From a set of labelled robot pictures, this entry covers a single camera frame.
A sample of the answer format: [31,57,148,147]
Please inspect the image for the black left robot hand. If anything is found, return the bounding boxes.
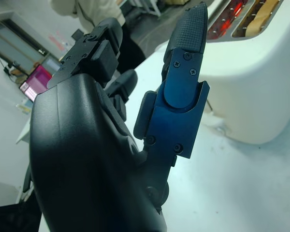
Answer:
[30,1,211,232]

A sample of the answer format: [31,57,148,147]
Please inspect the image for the slice of toast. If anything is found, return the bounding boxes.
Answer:
[245,0,281,38]

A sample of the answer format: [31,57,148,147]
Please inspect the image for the person in black trousers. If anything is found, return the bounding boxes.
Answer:
[50,0,147,74]

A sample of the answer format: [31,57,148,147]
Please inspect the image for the white two-slot toaster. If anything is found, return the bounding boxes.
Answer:
[199,0,290,145]

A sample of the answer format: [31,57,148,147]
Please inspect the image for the pink screen monitor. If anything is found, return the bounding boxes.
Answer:
[18,64,53,100]

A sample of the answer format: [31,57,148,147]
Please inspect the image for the black office chair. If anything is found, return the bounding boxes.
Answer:
[0,193,42,232]

